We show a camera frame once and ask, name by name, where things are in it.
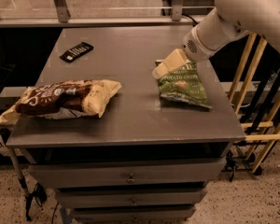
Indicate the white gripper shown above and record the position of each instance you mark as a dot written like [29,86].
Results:
[192,48]

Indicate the green jalapeno chip bag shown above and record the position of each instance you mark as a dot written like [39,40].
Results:
[184,85]

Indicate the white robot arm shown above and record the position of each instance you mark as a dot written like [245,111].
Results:
[230,20]

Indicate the brown and cream chip bag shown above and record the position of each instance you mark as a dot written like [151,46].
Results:
[64,100]

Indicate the black remote control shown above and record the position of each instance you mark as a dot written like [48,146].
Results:
[76,52]

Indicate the grey drawer cabinet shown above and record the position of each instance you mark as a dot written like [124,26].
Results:
[144,158]

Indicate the white tripod leg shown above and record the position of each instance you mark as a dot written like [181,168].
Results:
[5,133]

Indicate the metal railing frame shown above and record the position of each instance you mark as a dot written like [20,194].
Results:
[78,13]

